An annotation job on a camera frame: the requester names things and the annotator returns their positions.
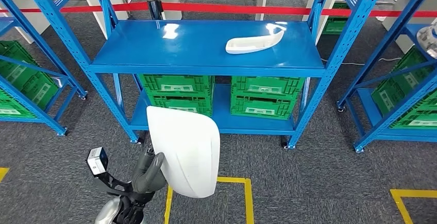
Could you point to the black barrier post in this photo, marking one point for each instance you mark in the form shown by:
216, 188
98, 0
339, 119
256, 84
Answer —
154, 7

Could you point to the pale machine parts pile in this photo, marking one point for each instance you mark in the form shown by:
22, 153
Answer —
428, 41

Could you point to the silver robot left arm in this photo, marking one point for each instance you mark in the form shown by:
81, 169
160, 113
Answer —
109, 212

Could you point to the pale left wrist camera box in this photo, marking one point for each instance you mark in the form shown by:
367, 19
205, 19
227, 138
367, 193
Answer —
97, 161

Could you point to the blue metal shelf rack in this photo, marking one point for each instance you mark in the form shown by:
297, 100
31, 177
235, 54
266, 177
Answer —
191, 52
392, 133
44, 46

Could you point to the red barrier tape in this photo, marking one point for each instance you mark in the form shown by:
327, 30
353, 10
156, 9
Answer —
239, 9

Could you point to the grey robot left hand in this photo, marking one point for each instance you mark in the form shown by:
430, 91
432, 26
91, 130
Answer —
148, 174

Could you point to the white curved plastic part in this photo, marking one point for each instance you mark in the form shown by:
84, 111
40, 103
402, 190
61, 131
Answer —
252, 46
187, 147

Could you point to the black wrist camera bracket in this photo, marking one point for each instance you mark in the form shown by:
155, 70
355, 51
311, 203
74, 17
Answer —
112, 185

